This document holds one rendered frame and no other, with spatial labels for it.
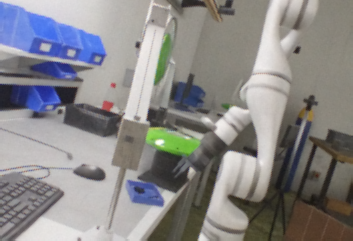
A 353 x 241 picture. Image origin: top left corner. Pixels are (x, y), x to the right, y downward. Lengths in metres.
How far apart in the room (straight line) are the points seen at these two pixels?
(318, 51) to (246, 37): 1.14
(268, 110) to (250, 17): 5.30
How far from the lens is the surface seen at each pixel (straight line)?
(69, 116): 1.83
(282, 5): 0.89
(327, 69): 6.05
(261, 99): 0.79
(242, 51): 5.97
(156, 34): 0.94
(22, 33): 1.61
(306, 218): 1.77
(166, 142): 1.23
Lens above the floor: 1.31
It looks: 7 degrees down
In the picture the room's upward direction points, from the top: 16 degrees clockwise
